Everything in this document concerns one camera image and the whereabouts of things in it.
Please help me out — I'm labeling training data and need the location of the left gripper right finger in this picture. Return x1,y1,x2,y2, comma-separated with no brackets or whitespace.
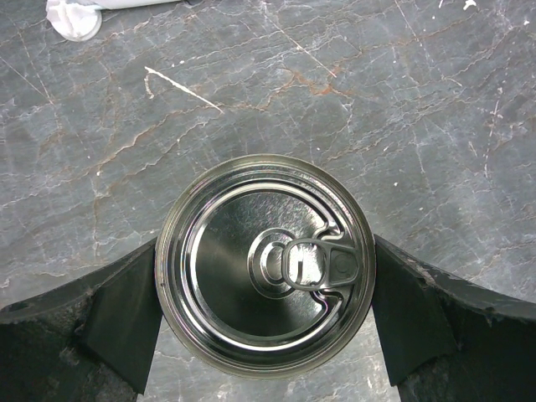
372,236,535,401

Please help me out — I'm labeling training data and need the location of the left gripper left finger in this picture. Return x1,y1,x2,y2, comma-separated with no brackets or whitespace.
1,240,162,401

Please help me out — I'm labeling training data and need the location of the white cube cabinet counter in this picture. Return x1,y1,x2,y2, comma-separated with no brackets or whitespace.
45,0,171,42

